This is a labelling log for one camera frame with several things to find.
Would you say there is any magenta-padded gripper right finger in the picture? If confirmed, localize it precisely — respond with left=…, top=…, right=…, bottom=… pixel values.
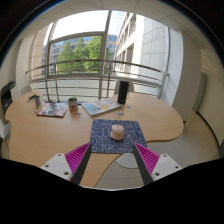
left=133, top=142, right=184, bottom=186

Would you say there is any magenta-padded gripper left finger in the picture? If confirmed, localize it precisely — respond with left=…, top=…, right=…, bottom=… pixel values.
left=40, top=141, right=94, bottom=186

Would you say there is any beige computer mouse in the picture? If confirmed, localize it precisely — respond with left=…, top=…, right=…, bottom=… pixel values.
left=109, top=124, right=126, bottom=141

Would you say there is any blue patterned mouse pad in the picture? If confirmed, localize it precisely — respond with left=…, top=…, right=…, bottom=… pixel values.
left=89, top=118, right=148, bottom=155

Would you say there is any red magazine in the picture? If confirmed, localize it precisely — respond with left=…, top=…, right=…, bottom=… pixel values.
left=36, top=102, right=69, bottom=118

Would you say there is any light blue magazine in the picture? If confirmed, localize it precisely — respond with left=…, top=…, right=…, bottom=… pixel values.
left=80, top=97, right=123, bottom=118

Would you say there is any black cylindrical bottle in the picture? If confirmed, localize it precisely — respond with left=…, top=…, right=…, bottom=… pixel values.
left=116, top=80, right=130, bottom=105

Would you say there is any grey green door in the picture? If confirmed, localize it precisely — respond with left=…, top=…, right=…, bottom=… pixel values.
left=191, top=71, right=208, bottom=113

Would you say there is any black printer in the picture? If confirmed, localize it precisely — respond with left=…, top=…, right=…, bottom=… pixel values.
left=0, top=80, right=17, bottom=114

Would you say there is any metal balcony railing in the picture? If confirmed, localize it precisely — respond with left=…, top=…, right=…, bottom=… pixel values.
left=25, top=59, right=169, bottom=101

